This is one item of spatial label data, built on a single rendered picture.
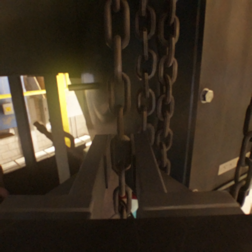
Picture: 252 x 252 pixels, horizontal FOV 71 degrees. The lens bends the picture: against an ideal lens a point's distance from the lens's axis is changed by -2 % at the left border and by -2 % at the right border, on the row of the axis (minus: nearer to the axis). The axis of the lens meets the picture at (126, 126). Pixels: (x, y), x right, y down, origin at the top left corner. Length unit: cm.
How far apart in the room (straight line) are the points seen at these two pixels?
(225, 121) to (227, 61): 8
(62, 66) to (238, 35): 50
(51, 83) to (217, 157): 50
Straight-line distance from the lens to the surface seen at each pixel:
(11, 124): 329
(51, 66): 62
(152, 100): 18
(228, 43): 26
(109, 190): 92
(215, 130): 27
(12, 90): 94
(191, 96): 22
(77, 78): 93
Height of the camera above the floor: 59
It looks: 18 degrees up
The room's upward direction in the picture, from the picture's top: 179 degrees clockwise
